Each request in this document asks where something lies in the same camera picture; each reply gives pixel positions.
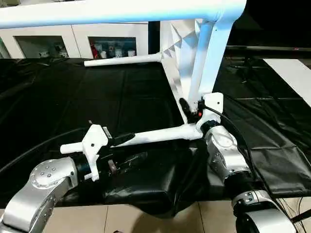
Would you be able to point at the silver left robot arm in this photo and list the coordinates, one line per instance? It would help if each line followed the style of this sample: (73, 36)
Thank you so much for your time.
(43, 179)

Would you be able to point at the black mat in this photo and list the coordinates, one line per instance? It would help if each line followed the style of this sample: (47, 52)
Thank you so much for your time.
(73, 97)

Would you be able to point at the black metal stand bar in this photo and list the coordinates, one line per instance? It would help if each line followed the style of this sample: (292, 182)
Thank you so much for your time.
(301, 216)

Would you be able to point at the small white cup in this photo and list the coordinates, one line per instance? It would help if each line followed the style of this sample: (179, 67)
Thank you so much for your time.
(102, 54)

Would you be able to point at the red bottle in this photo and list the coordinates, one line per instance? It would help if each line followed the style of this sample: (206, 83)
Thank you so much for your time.
(94, 51)

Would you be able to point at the white printed jar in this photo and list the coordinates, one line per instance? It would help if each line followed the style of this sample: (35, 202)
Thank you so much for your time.
(118, 52)

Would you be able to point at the white plastic table top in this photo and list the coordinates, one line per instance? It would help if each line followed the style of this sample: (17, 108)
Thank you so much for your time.
(211, 60)

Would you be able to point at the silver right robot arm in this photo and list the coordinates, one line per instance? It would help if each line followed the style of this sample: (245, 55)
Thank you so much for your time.
(223, 150)

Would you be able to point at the white sideboard cabinet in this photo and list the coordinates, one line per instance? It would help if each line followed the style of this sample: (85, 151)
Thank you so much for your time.
(77, 43)

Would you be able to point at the black metal rail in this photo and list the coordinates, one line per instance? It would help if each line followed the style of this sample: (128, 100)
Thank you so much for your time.
(267, 47)

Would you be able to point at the black white patterned figurine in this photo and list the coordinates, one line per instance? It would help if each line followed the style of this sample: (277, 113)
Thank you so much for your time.
(60, 51)

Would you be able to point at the white flat board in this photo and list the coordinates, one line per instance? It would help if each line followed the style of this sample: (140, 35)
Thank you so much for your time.
(289, 72)

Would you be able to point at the white plastic table leg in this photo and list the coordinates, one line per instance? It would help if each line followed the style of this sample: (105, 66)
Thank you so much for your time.
(165, 133)
(121, 60)
(97, 12)

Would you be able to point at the small white figurine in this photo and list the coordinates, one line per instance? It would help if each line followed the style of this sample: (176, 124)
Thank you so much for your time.
(43, 53)

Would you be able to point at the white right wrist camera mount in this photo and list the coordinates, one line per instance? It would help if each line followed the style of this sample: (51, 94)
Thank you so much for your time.
(213, 102)

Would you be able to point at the white candle cup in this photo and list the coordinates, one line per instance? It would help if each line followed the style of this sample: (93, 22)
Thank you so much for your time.
(131, 53)

